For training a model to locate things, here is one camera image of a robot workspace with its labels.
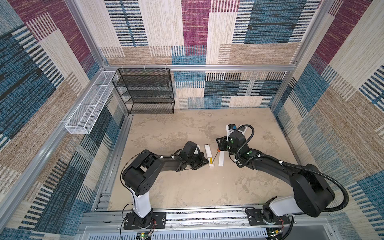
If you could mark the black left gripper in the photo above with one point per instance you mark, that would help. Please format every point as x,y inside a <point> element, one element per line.
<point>201,162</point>

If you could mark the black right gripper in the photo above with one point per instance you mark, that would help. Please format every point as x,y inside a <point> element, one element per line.
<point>221,145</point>

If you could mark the orange handled screwdriver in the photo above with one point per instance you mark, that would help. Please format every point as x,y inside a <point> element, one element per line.
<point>215,157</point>

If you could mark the white battery cover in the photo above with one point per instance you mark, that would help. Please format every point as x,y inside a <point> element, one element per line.
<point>221,158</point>

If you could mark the white remote with grey screen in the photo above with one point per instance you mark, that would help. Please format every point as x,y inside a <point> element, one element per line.
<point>243,129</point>

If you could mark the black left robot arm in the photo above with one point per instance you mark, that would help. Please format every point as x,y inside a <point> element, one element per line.
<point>141,173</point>

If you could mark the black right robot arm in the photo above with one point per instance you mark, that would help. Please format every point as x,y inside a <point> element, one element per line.
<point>311,192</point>

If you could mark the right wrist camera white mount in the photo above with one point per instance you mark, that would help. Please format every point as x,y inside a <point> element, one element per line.
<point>230,129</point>

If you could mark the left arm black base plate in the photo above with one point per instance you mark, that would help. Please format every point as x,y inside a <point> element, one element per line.
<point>154,220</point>

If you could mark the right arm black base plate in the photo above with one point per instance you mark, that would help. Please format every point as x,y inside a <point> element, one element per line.
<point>261,217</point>

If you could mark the black wire mesh shelf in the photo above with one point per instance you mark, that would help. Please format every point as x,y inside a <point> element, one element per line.
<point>145,91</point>

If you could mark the aluminium front rail frame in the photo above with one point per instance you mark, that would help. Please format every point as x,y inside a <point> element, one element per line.
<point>207,223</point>

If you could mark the white wire mesh basket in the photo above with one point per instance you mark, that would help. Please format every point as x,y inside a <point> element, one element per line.
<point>86,114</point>

